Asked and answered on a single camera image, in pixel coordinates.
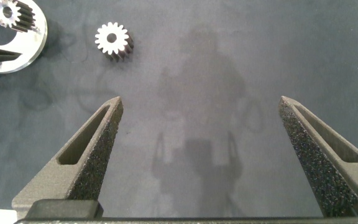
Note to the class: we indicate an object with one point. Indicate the large steel gear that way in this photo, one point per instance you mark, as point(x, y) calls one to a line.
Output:
point(102, 39)

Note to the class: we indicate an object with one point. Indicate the round white pin plate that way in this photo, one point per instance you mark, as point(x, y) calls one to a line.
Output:
point(33, 46)

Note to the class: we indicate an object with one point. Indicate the dark work mat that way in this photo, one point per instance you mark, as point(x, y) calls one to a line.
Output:
point(197, 62)

